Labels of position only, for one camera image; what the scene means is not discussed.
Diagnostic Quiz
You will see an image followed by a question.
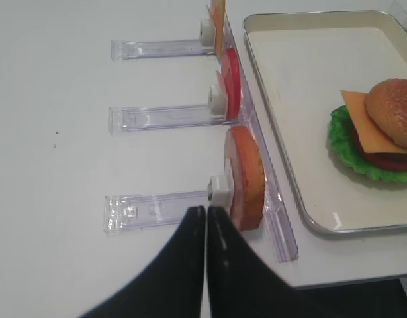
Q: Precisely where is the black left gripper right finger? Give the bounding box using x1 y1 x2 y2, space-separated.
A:
206 204 407 318

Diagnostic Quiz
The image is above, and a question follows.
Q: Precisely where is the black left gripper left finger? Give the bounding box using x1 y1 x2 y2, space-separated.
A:
82 206 206 317

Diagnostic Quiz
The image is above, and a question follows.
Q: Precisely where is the sesame top bun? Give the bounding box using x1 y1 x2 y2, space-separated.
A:
365 78 407 148

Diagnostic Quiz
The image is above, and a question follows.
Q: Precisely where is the clear tomato holder track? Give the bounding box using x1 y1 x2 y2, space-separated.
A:
107 83 230 134

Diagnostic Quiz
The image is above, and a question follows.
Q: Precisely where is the green lettuce in burger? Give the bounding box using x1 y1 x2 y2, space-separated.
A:
328 105 407 183

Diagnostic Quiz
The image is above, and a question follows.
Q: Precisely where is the red tomato slice in burger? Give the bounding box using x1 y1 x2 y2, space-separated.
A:
351 126 407 172

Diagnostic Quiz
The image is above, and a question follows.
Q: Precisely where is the orange cheese slice on burger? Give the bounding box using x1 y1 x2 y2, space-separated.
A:
341 90 407 154

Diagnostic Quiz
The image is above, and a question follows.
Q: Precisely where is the standing red tomato slice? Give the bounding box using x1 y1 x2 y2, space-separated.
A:
220 48 242 120

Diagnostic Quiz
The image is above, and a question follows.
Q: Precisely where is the brown meat patty in burger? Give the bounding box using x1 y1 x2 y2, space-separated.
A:
373 153 407 162

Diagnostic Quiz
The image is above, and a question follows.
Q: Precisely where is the clear cheese holder track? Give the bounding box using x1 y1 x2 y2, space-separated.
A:
111 18 216 62

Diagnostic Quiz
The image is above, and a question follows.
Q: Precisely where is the standing orange cheese slice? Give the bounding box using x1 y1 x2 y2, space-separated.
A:
208 0 226 58

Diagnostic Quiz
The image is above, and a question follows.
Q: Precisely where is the clear bun holder track left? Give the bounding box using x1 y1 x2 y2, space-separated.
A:
103 175 231 235

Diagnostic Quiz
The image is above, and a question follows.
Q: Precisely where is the standing bun slice left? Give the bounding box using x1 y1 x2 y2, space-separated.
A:
224 126 265 231

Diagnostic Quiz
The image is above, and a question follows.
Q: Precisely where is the white rectangular serving tray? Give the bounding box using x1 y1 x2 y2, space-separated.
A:
244 11 407 234

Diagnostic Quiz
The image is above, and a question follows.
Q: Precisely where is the clear left acrylic rail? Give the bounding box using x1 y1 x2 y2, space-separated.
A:
219 13 300 263

